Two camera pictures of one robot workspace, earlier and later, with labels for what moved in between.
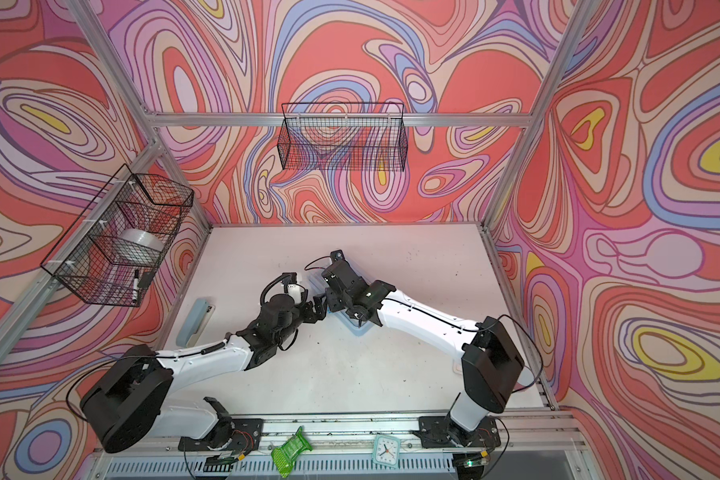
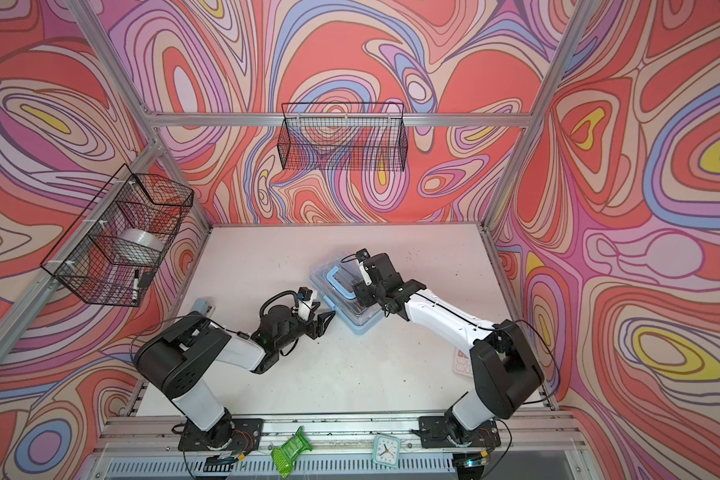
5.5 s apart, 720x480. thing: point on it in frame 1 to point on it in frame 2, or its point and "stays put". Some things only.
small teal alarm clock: x=386 y=451 stays put
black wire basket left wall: x=119 y=243 stays put
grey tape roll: x=142 y=237 stays put
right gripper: x=334 y=303 to x=361 y=291
